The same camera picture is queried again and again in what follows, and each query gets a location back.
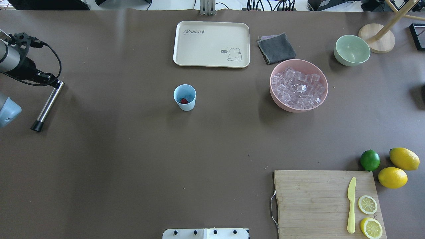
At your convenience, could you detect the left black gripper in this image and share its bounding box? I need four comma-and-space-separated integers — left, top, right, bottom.
13, 58, 60, 88

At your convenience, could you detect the steel muddler black tip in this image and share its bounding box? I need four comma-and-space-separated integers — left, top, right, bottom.
30, 81, 65, 132

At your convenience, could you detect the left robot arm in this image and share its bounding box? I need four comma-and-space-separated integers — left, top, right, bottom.
1, 40, 64, 132

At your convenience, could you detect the light blue cup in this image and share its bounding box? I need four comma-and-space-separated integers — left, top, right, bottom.
173, 84, 197, 111

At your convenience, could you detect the pile of ice cubes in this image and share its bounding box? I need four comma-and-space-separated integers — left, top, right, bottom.
271, 67, 327, 110

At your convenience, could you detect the wooden cup tree stand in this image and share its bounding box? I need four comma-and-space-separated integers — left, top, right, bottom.
358, 0, 424, 53

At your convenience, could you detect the cream rabbit tray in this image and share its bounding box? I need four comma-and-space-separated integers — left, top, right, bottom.
173, 21, 250, 68

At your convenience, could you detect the grey folded cloth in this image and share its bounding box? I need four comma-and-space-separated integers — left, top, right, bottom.
257, 33, 296, 65

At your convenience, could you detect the pink bowl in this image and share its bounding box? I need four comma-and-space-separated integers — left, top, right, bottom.
270, 59, 328, 113

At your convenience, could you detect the wooden cutting board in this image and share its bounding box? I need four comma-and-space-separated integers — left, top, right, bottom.
273, 170, 379, 239

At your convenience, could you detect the green bowl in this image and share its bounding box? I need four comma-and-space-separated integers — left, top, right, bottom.
334, 35, 371, 66

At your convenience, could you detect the green lime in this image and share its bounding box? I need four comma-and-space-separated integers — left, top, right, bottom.
360, 149, 381, 171

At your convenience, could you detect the yellow plastic knife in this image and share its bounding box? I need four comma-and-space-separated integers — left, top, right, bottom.
347, 177, 357, 234

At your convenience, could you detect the lemon slice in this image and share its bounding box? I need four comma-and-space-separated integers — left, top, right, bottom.
360, 217, 383, 239
357, 195, 378, 215

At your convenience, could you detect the whole yellow lemon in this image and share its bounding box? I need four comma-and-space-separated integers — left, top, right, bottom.
389, 148, 420, 171
378, 167, 408, 189

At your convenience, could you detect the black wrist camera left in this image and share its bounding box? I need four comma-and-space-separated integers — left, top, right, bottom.
9, 32, 44, 59

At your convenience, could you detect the aluminium frame post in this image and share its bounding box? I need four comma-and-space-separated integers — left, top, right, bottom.
199, 0, 216, 16

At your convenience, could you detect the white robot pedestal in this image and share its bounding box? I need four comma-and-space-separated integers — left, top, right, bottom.
162, 228, 250, 239

